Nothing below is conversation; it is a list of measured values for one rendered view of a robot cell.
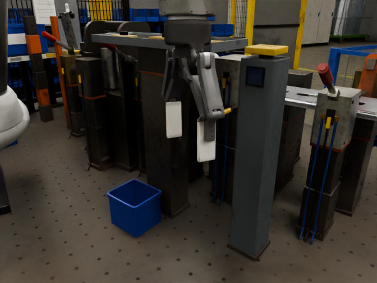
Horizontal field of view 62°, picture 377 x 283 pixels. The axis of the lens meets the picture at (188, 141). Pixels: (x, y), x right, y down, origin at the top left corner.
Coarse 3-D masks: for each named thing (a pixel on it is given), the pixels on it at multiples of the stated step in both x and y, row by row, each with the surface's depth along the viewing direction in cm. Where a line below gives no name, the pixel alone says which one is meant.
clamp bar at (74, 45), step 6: (60, 12) 124; (66, 12) 122; (72, 12) 125; (60, 18) 122; (66, 18) 123; (72, 18) 126; (66, 24) 124; (66, 30) 126; (72, 30) 126; (66, 36) 128; (72, 36) 127; (72, 42) 127; (78, 48) 130
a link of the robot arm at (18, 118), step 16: (0, 0) 80; (0, 16) 82; (0, 32) 84; (0, 48) 86; (0, 64) 88; (0, 80) 91; (0, 96) 93; (16, 96) 99; (0, 112) 93; (16, 112) 99; (0, 128) 95; (16, 128) 101; (0, 144) 97
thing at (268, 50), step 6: (246, 48) 57; (252, 48) 56; (258, 48) 56; (264, 48) 55; (270, 48) 54; (276, 48) 55; (282, 48) 56; (264, 54) 55; (270, 54) 55; (276, 54) 55
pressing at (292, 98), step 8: (288, 88) 96; (296, 88) 96; (304, 88) 96; (288, 96) 88; (296, 96) 88; (304, 96) 88; (288, 104) 84; (296, 104) 82; (304, 104) 81; (312, 104) 80; (368, 104) 80; (376, 104) 80; (360, 112) 73; (368, 112) 72; (376, 112) 74; (376, 120) 71
